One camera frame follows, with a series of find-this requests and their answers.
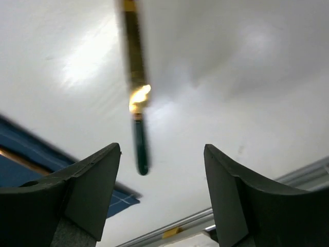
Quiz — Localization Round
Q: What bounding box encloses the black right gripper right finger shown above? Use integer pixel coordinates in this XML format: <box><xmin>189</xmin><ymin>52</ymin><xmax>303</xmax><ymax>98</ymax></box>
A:
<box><xmin>204</xmin><ymin>144</ymin><xmax>328</xmax><ymax>246</ymax></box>

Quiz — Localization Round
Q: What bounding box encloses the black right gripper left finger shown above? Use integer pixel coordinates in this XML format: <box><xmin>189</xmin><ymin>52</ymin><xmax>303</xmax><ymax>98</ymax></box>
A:
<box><xmin>1</xmin><ymin>143</ymin><xmax>121</xmax><ymax>246</ymax></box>

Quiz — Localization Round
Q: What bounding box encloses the dark blue cloth placemat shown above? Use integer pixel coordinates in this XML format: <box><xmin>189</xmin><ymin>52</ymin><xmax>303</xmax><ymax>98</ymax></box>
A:
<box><xmin>1</xmin><ymin>119</ymin><xmax>139</xmax><ymax>223</ymax></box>

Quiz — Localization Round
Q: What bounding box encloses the gold knife green handle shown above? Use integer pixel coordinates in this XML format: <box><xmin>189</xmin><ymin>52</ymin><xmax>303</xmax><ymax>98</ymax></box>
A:
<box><xmin>119</xmin><ymin>1</ymin><xmax>151</xmax><ymax>175</ymax></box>

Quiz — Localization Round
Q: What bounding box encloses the copper spoon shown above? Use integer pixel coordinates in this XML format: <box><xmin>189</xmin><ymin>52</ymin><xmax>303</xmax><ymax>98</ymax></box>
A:
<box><xmin>1</xmin><ymin>147</ymin><xmax>53</xmax><ymax>176</ymax></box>

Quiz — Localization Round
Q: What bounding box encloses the aluminium rail front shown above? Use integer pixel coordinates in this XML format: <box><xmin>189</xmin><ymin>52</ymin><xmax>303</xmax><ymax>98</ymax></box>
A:
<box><xmin>126</xmin><ymin>150</ymin><xmax>328</xmax><ymax>246</ymax></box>

